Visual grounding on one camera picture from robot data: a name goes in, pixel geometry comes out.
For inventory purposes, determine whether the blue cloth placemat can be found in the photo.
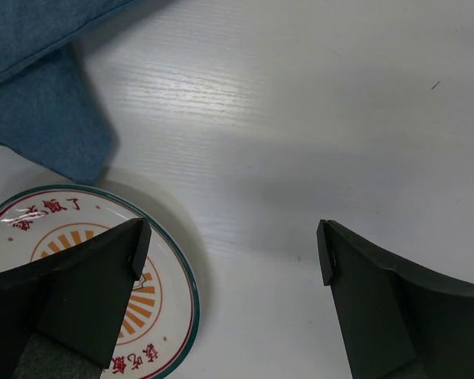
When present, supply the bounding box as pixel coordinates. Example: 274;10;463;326
0;1;169;185

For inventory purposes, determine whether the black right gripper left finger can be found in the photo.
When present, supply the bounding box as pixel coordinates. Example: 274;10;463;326
0;218;151;378

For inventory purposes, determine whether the white plate orange sunburst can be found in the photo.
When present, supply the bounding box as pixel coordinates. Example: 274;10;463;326
0;185;200;378

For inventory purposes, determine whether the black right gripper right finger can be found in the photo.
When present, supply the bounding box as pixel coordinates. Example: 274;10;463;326
317;220;474;378

